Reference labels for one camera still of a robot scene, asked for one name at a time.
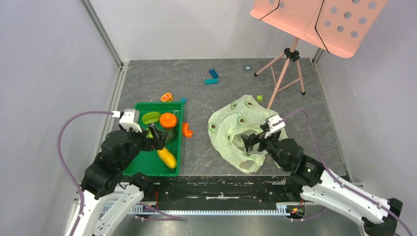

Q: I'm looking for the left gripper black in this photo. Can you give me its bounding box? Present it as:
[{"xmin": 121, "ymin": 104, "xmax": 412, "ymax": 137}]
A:
[{"xmin": 119, "ymin": 121, "xmax": 169, "ymax": 169}]

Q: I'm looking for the dark green fake avocado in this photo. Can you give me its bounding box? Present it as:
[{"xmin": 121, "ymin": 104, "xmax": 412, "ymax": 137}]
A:
[{"xmin": 166, "ymin": 128, "xmax": 177, "ymax": 143}]

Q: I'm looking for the yellow fake fruit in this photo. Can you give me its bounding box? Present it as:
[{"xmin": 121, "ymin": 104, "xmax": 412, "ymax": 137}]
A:
[{"xmin": 157, "ymin": 147, "xmax": 177, "ymax": 169}]

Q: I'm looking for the orange fake fruit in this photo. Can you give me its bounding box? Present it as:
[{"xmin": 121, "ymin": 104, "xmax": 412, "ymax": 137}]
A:
[{"xmin": 159, "ymin": 113, "xmax": 178, "ymax": 129}]

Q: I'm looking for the light green fake starfruit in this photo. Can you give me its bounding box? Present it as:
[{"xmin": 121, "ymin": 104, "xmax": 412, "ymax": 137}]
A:
[{"xmin": 141, "ymin": 111, "xmax": 162, "ymax": 125}]

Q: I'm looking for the pale green plastic bag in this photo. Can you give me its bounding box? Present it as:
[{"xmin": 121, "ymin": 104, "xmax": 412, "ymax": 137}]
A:
[{"xmin": 208, "ymin": 94, "xmax": 278, "ymax": 174}]

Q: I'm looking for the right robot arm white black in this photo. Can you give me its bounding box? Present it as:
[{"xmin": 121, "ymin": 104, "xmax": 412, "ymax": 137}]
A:
[{"xmin": 242, "ymin": 134, "xmax": 403, "ymax": 236}]

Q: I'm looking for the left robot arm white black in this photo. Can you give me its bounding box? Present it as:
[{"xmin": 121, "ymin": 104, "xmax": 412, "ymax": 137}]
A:
[{"xmin": 66, "ymin": 124, "xmax": 168, "ymax": 236}]

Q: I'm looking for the green plastic tray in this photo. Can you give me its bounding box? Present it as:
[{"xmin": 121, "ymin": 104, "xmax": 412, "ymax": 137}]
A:
[{"xmin": 123, "ymin": 102, "xmax": 184, "ymax": 177}]

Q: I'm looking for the orange curved toy piece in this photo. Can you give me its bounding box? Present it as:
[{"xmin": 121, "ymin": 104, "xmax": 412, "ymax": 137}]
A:
[{"xmin": 182, "ymin": 122, "xmax": 193, "ymax": 138}]

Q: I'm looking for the orange yellow round toy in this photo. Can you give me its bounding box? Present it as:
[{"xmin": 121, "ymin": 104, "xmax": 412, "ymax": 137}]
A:
[{"xmin": 160, "ymin": 92, "xmax": 173, "ymax": 102}]

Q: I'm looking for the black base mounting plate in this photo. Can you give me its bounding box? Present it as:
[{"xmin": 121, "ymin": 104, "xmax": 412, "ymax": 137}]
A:
[{"xmin": 143, "ymin": 176, "xmax": 305, "ymax": 210}]

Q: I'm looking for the teal rectangular block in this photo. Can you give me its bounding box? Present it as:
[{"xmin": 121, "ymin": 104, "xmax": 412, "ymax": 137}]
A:
[{"xmin": 204, "ymin": 78, "xmax": 219, "ymax": 85}]

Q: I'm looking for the blue lego brick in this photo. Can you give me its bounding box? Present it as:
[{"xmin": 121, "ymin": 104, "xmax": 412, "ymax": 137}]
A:
[{"xmin": 209, "ymin": 69, "xmax": 219, "ymax": 79}]

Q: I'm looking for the pink tripod stand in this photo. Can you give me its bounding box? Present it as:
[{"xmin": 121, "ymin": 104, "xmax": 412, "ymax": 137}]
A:
[{"xmin": 254, "ymin": 36, "xmax": 306, "ymax": 110}]

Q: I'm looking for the pink music stand desk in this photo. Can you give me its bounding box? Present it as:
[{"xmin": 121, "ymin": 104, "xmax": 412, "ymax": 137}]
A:
[{"xmin": 250, "ymin": 0, "xmax": 387, "ymax": 59}]

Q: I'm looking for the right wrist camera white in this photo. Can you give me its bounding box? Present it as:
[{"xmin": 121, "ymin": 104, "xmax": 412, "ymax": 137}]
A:
[{"xmin": 260, "ymin": 114, "xmax": 285, "ymax": 139}]

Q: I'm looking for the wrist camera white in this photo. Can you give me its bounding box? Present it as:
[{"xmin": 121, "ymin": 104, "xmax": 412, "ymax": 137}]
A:
[
  {"xmin": 112, "ymin": 109, "xmax": 142, "ymax": 133},
  {"xmin": 260, "ymin": 114, "xmax": 285, "ymax": 139}
]

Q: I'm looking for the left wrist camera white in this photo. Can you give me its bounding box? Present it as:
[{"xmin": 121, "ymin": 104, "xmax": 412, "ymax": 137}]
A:
[{"xmin": 112, "ymin": 109, "xmax": 142, "ymax": 133}]

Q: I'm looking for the white cable duct strip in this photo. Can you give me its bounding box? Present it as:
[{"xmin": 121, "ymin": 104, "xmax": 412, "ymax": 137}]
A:
[{"xmin": 101, "ymin": 203, "xmax": 300, "ymax": 216}]

